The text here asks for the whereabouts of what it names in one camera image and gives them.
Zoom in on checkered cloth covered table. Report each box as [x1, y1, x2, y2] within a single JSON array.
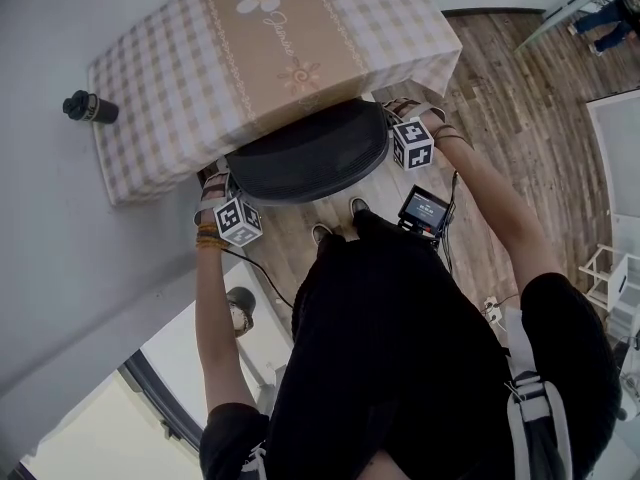
[[87, 0, 464, 207]]

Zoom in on person's black shirt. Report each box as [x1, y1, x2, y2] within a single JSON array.
[[198, 209, 624, 480]]

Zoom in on black drink bottle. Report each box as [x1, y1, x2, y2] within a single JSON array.
[[62, 89, 120, 125]]

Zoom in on beaded wrist bracelets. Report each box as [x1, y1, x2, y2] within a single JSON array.
[[194, 222, 225, 251]]

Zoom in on person's right forearm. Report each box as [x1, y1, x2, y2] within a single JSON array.
[[432, 123, 569, 299]]

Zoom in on small black monitor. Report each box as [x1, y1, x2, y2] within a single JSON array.
[[396, 184, 457, 239]]

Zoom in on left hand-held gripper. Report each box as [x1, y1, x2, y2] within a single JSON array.
[[193, 169, 264, 248]]

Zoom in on person's left forearm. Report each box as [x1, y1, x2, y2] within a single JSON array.
[[193, 240, 261, 427]]

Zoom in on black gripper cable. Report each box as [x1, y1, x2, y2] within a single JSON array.
[[219, 246, 297, 311]]

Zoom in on grey backpack strap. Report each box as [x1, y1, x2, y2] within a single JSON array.
[[502, 307, 576, 480]]

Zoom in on dark helmet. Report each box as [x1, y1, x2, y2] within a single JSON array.
[[224, 286, 258, 339]]

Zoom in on person's right hand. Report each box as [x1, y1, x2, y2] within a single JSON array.
[[385, 98, 427, 119]]

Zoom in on white power strip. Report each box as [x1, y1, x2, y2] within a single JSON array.
[[481, 295, 507, 325]]

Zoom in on person's left shoe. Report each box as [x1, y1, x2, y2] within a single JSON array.
[[310, 222, 335, 247]]

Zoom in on dark wrist band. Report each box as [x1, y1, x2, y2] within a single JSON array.
[[433, 123, 472, 146]]

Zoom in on white cabinet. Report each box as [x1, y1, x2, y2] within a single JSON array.
[[584, 87, 640, 249]]

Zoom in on person's left hand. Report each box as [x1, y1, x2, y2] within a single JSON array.
[[202, 174, 230, 203]]

